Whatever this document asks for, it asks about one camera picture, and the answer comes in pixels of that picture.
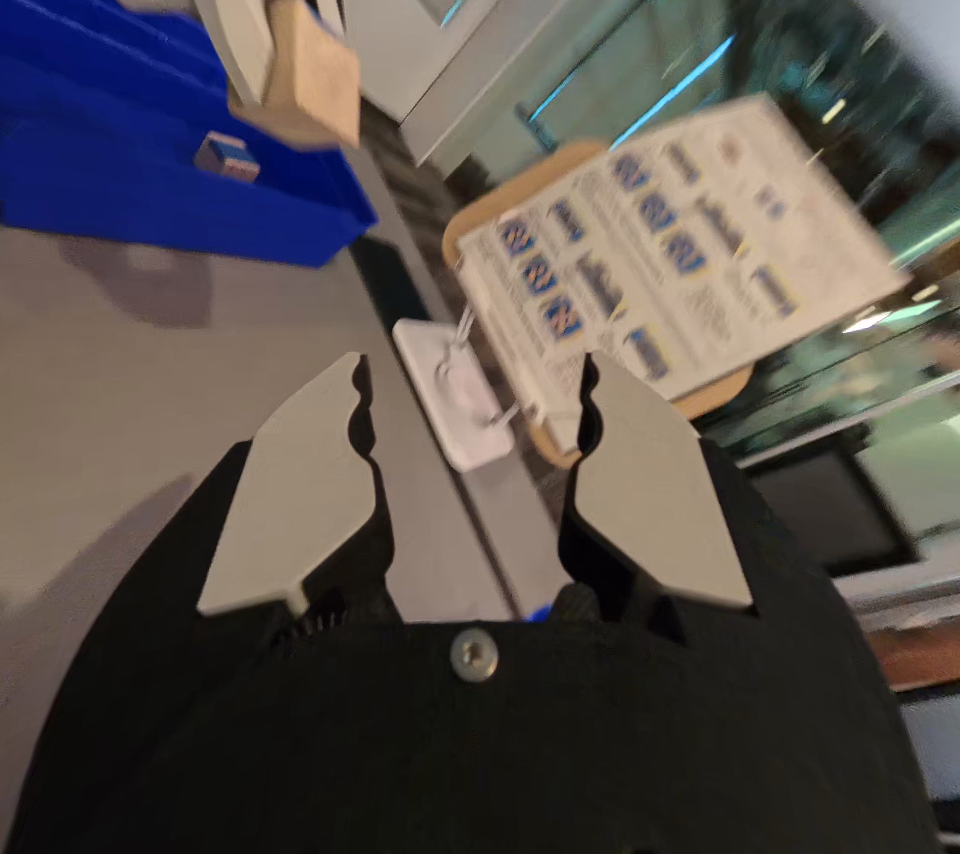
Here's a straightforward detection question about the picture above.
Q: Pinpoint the wooden cube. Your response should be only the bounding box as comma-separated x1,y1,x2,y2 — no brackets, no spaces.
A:
193,131,261,184
228,0,363,150

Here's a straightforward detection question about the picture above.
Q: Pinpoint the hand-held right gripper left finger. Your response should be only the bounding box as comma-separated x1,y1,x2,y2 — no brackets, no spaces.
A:
196,353,396,626

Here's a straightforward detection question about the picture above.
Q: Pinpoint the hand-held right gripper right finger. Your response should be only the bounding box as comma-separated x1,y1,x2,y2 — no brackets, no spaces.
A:
558,351,755,623

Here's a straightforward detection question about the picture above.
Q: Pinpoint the printed instruction sheet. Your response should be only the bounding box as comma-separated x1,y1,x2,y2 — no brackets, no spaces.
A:
456,95,909,446

